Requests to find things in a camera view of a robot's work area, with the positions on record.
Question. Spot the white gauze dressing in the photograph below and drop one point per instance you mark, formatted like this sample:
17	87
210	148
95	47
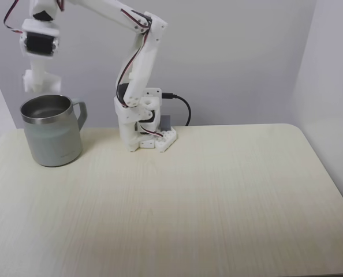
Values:
52	82

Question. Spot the grey table clamp block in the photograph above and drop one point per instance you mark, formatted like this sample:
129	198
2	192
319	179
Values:
166	122

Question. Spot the grey steel mug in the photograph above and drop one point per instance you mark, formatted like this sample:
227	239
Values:
53	138

